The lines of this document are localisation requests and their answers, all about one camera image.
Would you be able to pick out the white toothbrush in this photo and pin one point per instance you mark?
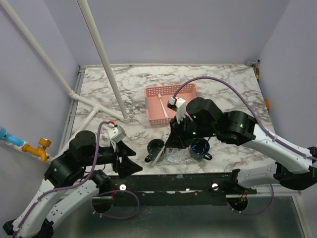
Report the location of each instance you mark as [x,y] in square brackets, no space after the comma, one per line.
[158,156]
[162,105]

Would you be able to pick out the light blue toothbrush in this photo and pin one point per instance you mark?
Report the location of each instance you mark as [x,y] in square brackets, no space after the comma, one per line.
[171,156]

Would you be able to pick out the orange clip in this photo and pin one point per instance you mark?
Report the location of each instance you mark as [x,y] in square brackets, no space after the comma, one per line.
[266,104]

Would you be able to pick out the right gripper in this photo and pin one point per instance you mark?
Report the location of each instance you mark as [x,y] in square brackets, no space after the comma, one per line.
[176,139]

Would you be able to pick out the white pvc pipe frame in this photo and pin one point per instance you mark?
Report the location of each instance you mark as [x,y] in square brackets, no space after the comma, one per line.
[88,17]

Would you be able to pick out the dark green mug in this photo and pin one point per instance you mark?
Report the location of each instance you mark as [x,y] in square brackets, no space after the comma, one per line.
[153,148]

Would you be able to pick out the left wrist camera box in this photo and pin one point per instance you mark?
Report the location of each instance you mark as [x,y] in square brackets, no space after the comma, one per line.
[115,135]

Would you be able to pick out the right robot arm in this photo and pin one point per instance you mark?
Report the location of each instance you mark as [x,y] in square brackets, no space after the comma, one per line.
[292,167]

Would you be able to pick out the yellow brass tap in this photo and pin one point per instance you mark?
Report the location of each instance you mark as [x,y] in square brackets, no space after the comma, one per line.
[40,151]

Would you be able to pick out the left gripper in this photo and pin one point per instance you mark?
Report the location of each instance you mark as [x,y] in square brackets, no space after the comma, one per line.
[127,167]

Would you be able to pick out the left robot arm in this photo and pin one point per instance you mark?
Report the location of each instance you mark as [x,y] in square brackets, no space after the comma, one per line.
[64,171]

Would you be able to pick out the blue hose connector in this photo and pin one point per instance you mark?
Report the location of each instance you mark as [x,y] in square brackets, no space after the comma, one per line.
[7,137]

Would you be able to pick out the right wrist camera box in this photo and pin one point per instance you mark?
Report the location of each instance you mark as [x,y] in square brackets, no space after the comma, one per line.
[179,106]

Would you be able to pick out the yellow black tool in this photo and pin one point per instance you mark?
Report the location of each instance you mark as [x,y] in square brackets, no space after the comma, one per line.
[257,73]

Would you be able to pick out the dark blue mug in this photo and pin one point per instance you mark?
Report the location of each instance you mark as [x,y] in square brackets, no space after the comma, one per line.
[199,149]

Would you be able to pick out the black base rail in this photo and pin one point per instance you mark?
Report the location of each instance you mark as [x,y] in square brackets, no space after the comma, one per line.
[167,190]

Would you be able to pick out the silver corner bracket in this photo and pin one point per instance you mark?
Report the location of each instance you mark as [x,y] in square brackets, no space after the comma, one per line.
[253,63]

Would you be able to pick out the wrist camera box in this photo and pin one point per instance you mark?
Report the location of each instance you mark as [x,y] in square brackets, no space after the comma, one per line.
[115,135]
[179,106]

